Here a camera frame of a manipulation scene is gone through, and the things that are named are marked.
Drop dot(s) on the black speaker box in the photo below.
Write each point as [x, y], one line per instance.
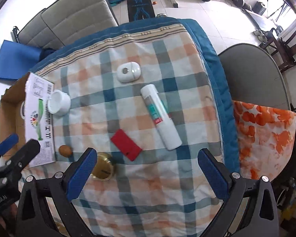
[260, 8]

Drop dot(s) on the white tube bottle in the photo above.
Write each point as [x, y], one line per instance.
[162, 123]

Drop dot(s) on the large grey cushion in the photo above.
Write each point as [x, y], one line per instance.
[81, 12]

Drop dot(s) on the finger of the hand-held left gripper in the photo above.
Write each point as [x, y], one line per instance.
[27, 153]
[7, 142]

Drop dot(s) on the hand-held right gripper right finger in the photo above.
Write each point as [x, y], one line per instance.
[212, 175]

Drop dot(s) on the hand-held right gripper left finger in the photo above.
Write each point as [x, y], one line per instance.
[81, 176]

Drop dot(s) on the grey folding chair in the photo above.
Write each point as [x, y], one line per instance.
[251, 79]

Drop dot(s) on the orange and white cloth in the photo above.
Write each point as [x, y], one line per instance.
[266, 138]

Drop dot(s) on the person's left hand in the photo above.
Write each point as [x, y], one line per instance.
[7, 218]

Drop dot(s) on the gold round tin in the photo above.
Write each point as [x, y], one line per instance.
[104, 167]

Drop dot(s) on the kettlebells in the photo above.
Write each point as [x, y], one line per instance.
[259, 35]

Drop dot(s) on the dark blue cloth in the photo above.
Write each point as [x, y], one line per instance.
[47, 53]

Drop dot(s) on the black floor mat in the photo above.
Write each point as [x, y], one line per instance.
[264, 21]

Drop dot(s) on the small brown egg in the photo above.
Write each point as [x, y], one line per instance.
[65, 150]

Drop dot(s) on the printed cardboard box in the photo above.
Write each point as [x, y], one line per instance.
[39, 128]

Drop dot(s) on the small grey cushion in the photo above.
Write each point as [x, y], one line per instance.
[32, 34]

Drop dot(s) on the red box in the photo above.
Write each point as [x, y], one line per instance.
[126, 145]

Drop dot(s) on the white oval case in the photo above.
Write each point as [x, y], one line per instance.
[128, 72]

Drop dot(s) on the dark wooden chair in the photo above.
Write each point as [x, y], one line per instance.
[286, 44]

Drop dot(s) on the black weight bench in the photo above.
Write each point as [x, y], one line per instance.
[139, 5]

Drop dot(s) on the blue foam mat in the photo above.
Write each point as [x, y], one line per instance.
[17, 59]

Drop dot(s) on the white round jar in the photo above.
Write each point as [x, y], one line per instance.
[60, 102]

